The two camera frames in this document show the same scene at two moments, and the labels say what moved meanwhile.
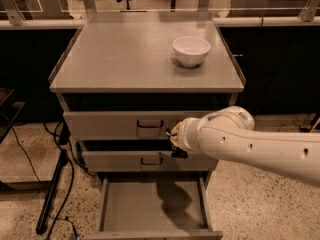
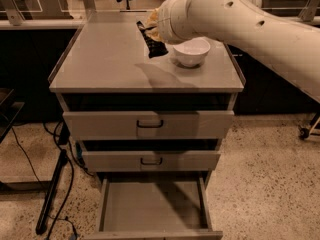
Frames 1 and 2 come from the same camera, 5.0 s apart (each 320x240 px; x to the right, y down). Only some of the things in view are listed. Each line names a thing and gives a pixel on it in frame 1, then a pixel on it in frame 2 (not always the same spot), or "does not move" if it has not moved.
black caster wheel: (304, 130) does not move
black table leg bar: (43, 217) does not move
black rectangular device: (178, 152) → (155, 48)
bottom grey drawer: (155, 208) does not move
